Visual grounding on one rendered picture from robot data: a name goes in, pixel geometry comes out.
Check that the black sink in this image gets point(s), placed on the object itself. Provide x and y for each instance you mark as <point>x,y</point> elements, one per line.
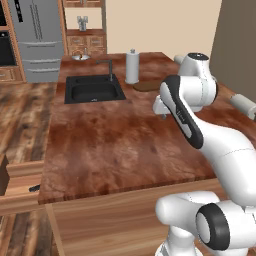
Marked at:
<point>94,88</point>

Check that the brown meat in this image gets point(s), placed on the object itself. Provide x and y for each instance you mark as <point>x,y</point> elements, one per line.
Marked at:
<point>78,53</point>

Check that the black tap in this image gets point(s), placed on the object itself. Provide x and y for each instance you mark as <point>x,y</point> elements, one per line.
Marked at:
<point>110,68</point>

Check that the wooden cupboard run with shelf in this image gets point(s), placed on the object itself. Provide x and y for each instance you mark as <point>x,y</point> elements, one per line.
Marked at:
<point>87,41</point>

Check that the grey fridge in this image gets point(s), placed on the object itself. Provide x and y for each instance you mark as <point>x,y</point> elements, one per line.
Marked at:
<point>38,40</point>

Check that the pale rolling pin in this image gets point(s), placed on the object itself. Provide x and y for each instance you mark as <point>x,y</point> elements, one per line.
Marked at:
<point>242,104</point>

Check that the wooden cupboard run with oven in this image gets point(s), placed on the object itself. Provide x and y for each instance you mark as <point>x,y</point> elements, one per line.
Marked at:
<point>16,71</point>

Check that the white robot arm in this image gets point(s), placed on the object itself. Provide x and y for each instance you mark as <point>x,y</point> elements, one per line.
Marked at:
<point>230,156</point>

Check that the open wooden drawer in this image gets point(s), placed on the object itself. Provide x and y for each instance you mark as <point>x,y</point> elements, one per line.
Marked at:
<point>20,186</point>

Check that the white paper towel roll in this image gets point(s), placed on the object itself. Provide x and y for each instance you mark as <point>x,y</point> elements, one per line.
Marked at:
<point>132,68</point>

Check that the silver plate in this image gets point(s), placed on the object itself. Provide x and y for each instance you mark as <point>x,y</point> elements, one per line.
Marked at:
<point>80,57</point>

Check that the wooden island cabinet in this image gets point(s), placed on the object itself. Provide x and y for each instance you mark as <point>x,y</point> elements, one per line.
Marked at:
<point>110,220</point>

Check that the black microwave oven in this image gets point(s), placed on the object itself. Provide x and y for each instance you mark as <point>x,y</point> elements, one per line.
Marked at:
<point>2,13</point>

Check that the brown wooden cutting board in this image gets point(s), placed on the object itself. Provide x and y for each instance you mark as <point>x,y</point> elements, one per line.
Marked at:
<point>146,86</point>

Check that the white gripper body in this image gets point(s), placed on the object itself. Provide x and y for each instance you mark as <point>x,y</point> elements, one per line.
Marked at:
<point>159,106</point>

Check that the grey small appliance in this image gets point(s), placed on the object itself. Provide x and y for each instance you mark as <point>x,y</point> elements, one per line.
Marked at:
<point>82,23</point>

